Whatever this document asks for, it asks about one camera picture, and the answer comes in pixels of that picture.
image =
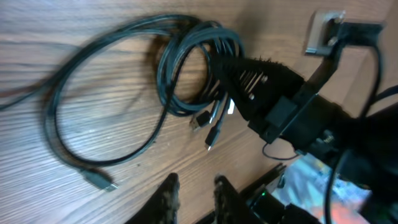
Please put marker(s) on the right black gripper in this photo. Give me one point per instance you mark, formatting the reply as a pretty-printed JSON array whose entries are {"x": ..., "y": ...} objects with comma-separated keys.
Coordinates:
[{"x": 266, "y": 94}]

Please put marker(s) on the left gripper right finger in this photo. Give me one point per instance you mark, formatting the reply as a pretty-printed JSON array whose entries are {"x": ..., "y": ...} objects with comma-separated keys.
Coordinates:
[{"x": 230, "y": 208}]

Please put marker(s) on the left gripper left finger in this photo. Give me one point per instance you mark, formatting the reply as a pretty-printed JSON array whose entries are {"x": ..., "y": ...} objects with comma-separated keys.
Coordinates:
[{"x": 162, "y": 206}]

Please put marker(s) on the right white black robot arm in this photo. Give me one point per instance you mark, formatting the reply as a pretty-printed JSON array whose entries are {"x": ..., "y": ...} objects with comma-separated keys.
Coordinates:
[{"x": 368, "y": 157}]

